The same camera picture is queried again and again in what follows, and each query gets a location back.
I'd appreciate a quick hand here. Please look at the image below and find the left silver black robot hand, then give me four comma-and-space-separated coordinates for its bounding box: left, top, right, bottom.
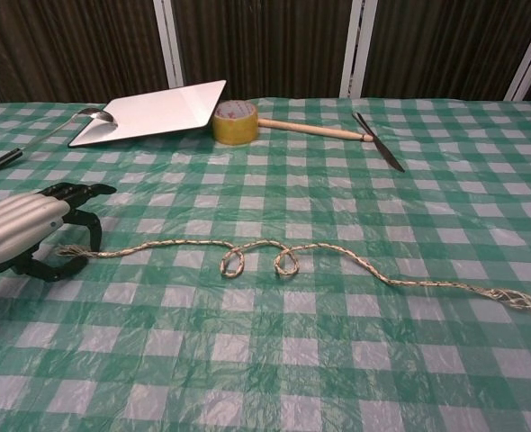
0, 182, 118, 284

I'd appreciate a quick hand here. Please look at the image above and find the beige braided rope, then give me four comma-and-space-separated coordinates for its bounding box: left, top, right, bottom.
56, 238, 531, 314

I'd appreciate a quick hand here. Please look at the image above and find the white rectangular tray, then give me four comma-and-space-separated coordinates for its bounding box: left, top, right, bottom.
67, 79, 228, 149

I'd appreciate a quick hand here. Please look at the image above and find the yellow packing tape roll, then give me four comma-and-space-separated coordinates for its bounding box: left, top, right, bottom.
212, 100, 259, 147

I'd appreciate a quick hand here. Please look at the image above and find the green white checkered tablecloth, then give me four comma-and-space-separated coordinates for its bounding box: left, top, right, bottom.
0, 95, 531, 432

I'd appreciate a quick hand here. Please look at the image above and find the dark brown pleated curtain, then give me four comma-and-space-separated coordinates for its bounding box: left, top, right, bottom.
0, 0, 531, 104

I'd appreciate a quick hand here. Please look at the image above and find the metal ladle black handle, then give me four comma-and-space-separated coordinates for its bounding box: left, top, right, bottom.
0, 107, 117, 177

